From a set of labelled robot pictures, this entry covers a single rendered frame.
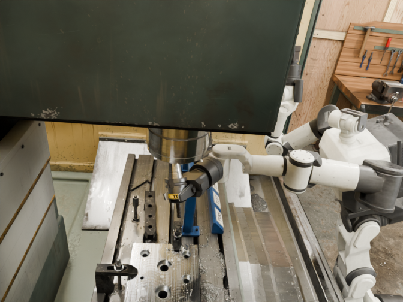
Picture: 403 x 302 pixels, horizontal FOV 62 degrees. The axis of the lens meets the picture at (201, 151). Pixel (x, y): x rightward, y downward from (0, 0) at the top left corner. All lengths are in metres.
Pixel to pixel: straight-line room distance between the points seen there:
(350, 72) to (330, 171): 2.74
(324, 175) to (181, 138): 0.56
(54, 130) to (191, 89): 1.55
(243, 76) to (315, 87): 3.22
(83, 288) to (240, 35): 1.28
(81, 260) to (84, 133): 0.76
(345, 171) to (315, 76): 2.71
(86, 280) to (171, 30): 1.25
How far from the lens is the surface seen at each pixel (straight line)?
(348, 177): 1.17
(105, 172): 1.97
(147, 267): 1.19
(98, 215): 1.86
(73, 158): 2.22
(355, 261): 1.80
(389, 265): 3.01
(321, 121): 1.53
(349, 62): 3.82
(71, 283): 1.65
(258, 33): 0.65
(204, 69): 0.66
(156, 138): 0.80
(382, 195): 1.22
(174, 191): 0.95
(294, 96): 1.49
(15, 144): 1.02
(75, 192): 2.15
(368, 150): 1.32
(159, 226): 1.44
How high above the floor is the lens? 1.92
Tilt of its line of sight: 32 degrees down
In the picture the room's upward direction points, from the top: 7 degrees clockwise
